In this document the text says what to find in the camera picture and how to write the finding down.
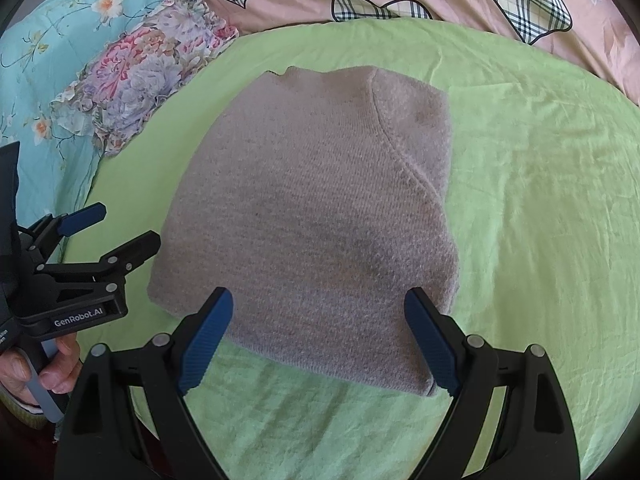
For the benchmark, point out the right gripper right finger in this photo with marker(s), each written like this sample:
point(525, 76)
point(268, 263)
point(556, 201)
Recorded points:
point(535, 437)

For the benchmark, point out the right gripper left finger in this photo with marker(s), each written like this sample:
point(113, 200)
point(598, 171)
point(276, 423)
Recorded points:
point(101, 436)

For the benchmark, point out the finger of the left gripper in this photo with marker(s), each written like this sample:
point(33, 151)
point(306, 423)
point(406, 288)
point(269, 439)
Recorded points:
point(41, 240)
point(111, 267)

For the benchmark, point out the beige knit sweater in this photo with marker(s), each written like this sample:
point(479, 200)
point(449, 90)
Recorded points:
point(318, 201)

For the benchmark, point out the floral ruffled pillow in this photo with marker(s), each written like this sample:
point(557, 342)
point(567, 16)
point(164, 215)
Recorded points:
point(116, 94)

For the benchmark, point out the turquoise floral blanket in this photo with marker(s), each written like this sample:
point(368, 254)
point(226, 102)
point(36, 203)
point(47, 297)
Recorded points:
point(40, 56)

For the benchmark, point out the green bed sheet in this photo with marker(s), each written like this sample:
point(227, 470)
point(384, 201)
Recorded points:
point(543, 202)

